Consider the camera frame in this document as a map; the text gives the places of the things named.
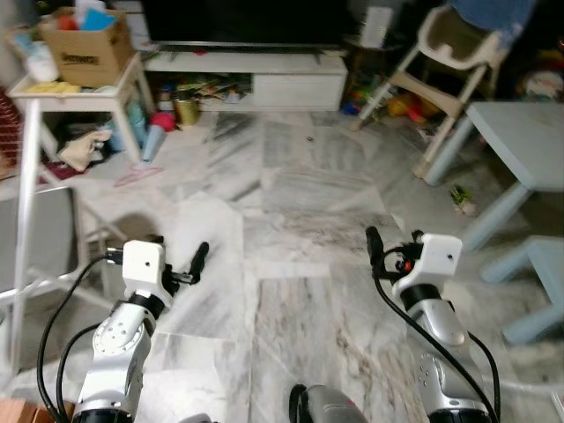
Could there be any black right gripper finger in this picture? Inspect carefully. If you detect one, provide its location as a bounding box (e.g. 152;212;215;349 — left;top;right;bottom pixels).
365;226;386;281

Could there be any small green toy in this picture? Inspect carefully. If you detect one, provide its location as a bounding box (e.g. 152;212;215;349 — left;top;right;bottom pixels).
449;185;479;217

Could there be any pink clothes hanger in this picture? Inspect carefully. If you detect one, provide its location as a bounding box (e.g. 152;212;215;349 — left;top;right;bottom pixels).
113;163;167;189

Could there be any blue bottle pink cap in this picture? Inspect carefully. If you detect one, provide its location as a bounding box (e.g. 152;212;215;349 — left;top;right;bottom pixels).
141;110;177;164

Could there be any light blue wooden chair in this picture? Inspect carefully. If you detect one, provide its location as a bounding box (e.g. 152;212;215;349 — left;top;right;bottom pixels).
480;236;564;346

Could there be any orange toy ball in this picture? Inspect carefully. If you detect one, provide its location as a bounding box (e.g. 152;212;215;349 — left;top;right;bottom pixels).
383;88;424;120

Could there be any gold can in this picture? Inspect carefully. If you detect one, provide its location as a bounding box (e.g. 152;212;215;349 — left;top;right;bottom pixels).
174;97;202;127

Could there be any grey folding chair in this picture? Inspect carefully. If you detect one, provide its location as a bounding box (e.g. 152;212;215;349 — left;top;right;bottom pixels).
0;99;124;375

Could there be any beige cloth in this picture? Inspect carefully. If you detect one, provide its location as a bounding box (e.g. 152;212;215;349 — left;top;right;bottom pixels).
57;128;114;173

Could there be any grey right robot leg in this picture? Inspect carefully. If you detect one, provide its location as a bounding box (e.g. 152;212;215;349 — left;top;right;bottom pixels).
289;383;371;423

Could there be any light blue table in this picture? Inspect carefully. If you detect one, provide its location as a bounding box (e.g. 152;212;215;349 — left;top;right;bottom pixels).
423;101;564;252

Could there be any white TV stand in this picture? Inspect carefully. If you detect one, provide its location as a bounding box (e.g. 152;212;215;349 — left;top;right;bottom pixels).
141;48;349;111

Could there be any white side table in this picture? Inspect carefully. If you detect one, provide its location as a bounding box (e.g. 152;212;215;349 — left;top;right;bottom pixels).
7;55;158;164

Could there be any orange wooden block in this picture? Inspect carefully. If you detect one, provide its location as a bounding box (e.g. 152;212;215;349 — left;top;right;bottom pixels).
0;398;71;423

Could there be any beige high chair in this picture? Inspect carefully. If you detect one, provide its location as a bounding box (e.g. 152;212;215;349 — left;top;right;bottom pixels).
357;4;503;177

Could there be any white box appliance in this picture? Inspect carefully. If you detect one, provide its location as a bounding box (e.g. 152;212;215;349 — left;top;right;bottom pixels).
360;4;393;49

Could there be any red lattice panel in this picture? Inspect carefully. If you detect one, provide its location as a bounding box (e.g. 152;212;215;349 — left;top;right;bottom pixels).
0;88;23;177

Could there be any yellow cloth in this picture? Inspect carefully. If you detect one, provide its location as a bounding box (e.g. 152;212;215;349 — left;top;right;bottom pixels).
26;81;82;94

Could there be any cardboard box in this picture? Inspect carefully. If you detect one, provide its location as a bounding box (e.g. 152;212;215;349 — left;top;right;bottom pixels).
40;9;135;87

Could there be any black television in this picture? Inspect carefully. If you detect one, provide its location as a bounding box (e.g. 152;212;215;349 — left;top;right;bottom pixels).
141;0;353;47

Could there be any white plastic bottle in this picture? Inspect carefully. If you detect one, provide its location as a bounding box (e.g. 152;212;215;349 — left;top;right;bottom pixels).
22;35;58;82

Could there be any blue packet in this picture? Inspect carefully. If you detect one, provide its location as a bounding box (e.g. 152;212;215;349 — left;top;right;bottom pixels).
78;4;117;32

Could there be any blue denim garment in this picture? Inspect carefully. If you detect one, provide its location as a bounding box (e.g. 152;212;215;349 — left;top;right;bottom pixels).
449;0;538;41

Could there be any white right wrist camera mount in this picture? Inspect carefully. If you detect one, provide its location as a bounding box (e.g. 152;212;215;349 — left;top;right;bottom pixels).
392;234;464;296

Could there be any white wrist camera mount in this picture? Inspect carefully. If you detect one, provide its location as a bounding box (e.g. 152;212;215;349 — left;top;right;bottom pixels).
122;240;170;296
392;234;464;296

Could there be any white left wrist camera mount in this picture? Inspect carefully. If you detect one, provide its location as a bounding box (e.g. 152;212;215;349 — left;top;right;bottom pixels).
122;240;170;296

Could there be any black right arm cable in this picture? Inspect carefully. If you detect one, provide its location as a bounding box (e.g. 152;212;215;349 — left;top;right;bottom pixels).
375;275;501;420

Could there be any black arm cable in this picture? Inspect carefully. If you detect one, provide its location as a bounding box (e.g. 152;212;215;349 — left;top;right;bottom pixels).
55;322;102;420
375;275;501;420
37;251;122;415

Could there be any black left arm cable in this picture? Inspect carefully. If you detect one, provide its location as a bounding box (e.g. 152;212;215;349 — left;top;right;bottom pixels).
37;251;122;415
55;322;102;420

